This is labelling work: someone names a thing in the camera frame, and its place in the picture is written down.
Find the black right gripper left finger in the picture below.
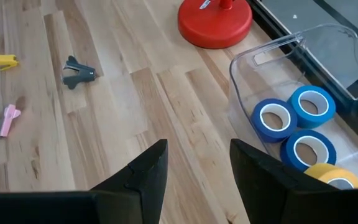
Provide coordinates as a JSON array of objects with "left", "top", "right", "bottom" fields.
[{"left": 0, "top": 139, "right": 169, "bottom": 224}]

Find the clear plastic bin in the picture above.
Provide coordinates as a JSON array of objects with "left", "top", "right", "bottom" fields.
[{"left": 227, "top": 23, "right": 358, "bottom": 191}]

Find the yellow tape roll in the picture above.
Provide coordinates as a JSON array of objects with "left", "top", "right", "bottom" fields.
[{"left": 303, "top": 162, "right": 358, "bottom": 190}]

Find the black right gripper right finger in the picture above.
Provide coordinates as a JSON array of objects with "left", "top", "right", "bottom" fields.
[{"left": 229, "top": 139, "right": 358, "bottom": 224}]

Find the red desk lamp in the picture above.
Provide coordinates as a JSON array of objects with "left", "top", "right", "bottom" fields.
[{"left": 178, "top": 0, "right": 254, "bottom": 50}]

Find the pink staple remover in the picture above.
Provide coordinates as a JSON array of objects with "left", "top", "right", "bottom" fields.
[{"left": 0, "top": 104, "right": 22, "bottom": 139}]

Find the white binder clip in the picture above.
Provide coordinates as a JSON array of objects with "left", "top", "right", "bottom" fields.
[{"left": 62, "top": 55, "right": 97, "bottom": 90}]

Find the dark blue tape roll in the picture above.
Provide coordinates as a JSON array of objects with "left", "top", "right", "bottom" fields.
[
  {"left": 280, "top": 129, "right": 337, "bottom": 172},
  {"left": 250, "top": 98, "right": 298, "bottom": 144}
]

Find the light blue tape roll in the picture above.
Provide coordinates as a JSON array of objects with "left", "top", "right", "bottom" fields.
[{"left": 287, "top": 85, "right": 337, "bottom": 129}]

